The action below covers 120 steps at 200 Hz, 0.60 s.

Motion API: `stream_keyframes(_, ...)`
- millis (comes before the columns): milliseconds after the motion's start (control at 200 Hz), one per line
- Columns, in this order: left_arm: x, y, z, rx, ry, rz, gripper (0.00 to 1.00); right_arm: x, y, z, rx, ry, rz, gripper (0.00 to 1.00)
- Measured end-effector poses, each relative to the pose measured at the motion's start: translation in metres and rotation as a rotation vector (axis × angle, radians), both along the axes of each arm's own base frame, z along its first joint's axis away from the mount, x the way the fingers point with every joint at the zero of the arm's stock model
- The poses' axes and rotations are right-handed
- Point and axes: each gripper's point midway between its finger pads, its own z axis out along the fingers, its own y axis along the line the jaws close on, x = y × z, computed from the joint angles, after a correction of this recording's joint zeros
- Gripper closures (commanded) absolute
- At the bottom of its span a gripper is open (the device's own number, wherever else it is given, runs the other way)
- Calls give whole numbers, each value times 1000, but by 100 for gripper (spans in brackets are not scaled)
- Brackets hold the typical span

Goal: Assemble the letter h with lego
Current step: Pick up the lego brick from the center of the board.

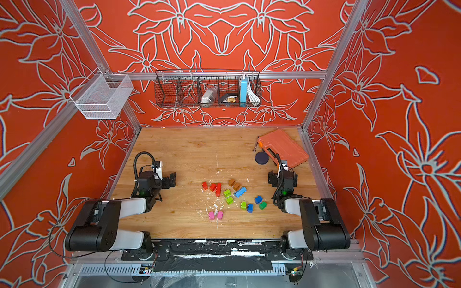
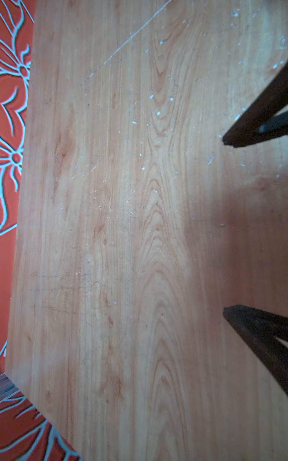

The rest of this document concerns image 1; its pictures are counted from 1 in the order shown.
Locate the long red lego brick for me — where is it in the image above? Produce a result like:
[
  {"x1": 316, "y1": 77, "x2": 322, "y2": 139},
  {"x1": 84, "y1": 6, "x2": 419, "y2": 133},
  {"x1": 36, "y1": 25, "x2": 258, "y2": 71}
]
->
[{"x1": 215, "y1": 183, "x2": 222, "y2": 197}]

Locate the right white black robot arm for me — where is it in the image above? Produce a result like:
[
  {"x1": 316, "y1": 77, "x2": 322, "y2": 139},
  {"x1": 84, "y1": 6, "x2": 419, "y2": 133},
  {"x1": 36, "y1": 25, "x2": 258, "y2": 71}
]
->
[{"x1": 268, "y1": 150, "x2": 351, "y2": 252}]

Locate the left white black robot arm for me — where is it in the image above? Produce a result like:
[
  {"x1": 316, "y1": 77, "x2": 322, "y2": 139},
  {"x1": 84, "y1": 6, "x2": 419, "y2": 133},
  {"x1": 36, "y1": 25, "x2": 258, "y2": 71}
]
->
[{"x1": 64, "y1": 151, "x2": 176, "y2": 257}]

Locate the long blue lego brick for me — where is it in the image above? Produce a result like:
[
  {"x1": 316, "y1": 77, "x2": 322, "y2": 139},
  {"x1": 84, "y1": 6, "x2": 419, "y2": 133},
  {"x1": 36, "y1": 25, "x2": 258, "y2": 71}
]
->
[{"x1": 234, "y1": 187, "x2": 247, "y2": 198}]

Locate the dark round disc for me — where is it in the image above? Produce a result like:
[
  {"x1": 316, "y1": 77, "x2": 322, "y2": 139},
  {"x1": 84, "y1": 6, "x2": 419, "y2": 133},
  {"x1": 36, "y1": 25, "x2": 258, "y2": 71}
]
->
[{"x1": 255, "y1": 151, "x2": 270, "y2": 165}]

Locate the screwdriver bit beside case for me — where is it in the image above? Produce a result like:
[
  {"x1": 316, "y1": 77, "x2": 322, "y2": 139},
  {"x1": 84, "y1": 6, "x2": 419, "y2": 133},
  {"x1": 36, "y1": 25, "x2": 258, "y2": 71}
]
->
[{"x1": 252, "y1": 136, "x2": 259, "y2": 152}]

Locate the orange plastic tool case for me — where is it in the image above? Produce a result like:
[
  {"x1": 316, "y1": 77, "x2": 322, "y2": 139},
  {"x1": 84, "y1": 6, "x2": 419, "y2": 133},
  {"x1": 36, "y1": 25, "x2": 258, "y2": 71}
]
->
[{"x1": 258, "y1": 129, "x2": 309, "y2": 168}]

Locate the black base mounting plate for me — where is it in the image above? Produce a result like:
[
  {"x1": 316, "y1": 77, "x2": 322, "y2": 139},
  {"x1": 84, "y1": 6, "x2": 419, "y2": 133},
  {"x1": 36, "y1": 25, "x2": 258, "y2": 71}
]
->
[{"x1": 121, "y1": 238, "x2": 313, "y2": 274}]

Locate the black item in basket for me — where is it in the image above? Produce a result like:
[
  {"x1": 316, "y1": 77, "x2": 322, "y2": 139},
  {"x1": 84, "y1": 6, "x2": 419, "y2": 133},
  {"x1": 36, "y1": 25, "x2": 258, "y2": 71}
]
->
[{"x1": 218, "y1": 92, "x2": 240, "y2": 104}]

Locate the grey plastic bag in basket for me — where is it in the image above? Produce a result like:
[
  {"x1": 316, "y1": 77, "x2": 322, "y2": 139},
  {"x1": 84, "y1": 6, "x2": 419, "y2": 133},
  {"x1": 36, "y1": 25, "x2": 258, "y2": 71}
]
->
[{"x1": 200, "y1": 87, "x2": 218, "y2": 108}]

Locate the light blue box in basket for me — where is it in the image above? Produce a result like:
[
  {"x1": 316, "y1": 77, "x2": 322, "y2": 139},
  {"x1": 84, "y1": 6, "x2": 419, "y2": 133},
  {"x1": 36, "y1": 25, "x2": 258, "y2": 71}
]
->
[{"x1": 239, "y1": 75, "x2": 249, "y2": 108}]

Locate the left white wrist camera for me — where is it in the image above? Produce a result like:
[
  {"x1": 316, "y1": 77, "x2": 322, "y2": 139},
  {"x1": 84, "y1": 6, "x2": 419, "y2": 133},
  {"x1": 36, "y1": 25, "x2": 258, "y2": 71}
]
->
[{"x1": 151, "y1": 161, "x2": 163, "y2": 174}]

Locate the white cable bundle in basket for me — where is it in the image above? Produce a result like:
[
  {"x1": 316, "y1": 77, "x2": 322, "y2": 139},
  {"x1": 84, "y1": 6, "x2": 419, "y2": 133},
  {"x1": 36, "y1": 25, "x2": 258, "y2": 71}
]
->
[{"x1": 247, "y1": 83, "x2": 261, "y2": 107}]

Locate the black wire wall basket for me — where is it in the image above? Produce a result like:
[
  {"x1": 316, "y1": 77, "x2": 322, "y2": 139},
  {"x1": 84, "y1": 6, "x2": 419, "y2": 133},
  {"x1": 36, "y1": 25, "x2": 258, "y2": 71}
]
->
[{"x1": 154, "y1": 70, "x2": 262, "y2": 108}]

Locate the clear acrylic wall box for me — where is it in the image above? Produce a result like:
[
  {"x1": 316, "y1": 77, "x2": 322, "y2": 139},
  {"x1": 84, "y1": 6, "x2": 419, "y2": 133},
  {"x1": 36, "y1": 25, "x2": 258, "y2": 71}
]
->
[{"x1": 71, "y1": 74, "x2": 133, "y2": 120}]

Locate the white slotted cable duct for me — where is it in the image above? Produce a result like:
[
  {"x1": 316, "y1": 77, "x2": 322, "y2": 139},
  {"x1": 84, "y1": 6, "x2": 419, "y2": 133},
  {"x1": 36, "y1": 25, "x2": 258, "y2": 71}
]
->
[{"x1": 80, "y1": 264, "x2": 153, "y2": 277}]

